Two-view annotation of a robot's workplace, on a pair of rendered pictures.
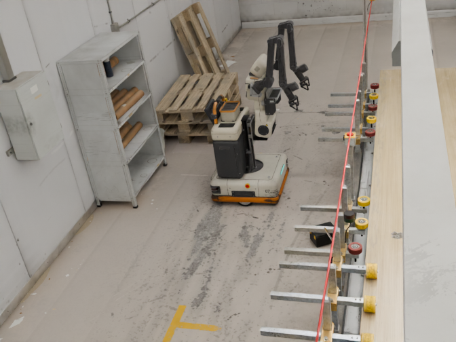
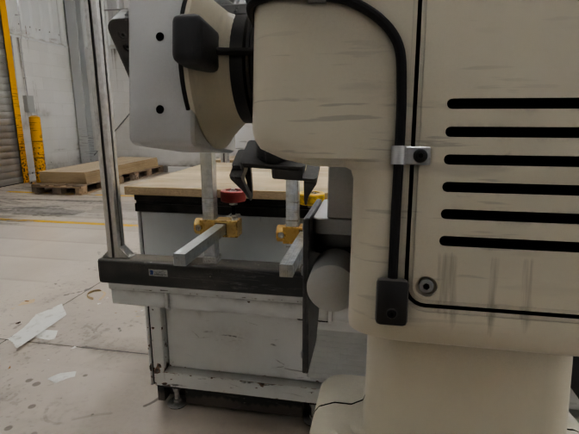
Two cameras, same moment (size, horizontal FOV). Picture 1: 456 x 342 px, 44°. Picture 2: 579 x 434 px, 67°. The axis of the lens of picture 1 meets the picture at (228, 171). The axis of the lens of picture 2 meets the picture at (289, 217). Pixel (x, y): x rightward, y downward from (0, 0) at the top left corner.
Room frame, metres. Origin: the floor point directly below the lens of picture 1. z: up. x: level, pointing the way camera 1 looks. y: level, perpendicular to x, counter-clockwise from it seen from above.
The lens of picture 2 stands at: (4.93, -0.10, 1.14)
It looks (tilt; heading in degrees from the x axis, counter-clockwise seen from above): 13 degrees down; 262
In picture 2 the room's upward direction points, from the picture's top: straight up
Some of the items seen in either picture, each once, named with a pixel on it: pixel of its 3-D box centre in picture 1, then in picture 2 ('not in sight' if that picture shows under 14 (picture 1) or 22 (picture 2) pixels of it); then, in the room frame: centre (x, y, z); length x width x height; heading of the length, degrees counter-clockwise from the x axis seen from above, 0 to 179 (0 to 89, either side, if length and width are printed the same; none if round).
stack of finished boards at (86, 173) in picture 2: not in sight; (107, 168); (6.95, -8.18, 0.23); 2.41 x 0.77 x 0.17; 73
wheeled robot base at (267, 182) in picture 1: (250, 176); not in sight; (4.82, -0.21, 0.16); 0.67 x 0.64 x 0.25; 71
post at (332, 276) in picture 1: (333, 301); not in sight; (2.14, -0.43, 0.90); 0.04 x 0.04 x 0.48; 71
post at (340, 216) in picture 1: (341, 246); not in sight; (2.61, -0.60, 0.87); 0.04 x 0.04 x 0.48; 71
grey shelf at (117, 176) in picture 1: (118, 119); not in sight; (5.29, 1.03, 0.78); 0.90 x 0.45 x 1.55; 161
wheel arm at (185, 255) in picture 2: (353, 93); (212, 236); (4.97, -1.30, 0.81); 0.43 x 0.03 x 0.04; 71
